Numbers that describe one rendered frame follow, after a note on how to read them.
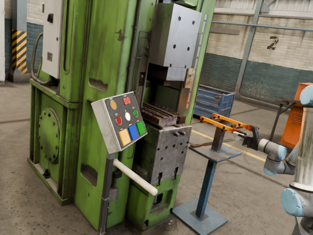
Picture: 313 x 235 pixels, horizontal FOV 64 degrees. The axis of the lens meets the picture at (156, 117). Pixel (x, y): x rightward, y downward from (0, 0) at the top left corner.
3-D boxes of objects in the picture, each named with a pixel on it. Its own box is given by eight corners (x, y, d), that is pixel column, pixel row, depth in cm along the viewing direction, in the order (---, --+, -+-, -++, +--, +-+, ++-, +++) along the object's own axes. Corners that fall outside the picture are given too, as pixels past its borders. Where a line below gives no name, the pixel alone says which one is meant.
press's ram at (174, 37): (197, 69, 197) (208, 15, 186) (163, 66, 171) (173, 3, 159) (160, 60, 225) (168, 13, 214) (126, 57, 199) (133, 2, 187)
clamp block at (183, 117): (185, 123, 209) (187, 115, 207) (178, 124, 203) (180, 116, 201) (174, 119, 217) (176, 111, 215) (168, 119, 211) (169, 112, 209)
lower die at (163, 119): (175, 125, 200) (177, 114, 198) (157, 127, 187) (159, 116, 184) (142, 109, 229) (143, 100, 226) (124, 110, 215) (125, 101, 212)
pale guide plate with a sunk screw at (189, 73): (191, 88, 219) (195, 68, 214) (184, 88, 213) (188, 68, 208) (189, 87, 220) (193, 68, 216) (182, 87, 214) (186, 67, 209)
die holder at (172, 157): (182, 173, 219) (192, 125, 206) (150, 185, 193) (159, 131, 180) (141, 148, 256) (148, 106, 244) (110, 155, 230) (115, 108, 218)
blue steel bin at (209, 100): (229, 121, 610) (237, 92, 589) (217, 126, 546) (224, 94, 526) (187, 107, 673) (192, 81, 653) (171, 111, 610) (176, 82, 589)
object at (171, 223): (190, 228, 223) (191, 227, 222) (140, 259, 183) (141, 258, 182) (160, 204, 249) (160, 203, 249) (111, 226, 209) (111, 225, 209)
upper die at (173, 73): (184, 80, 191) (187, 68, 188) (166, 80, 177) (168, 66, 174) (148, 70, 219) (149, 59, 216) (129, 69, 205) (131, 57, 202)
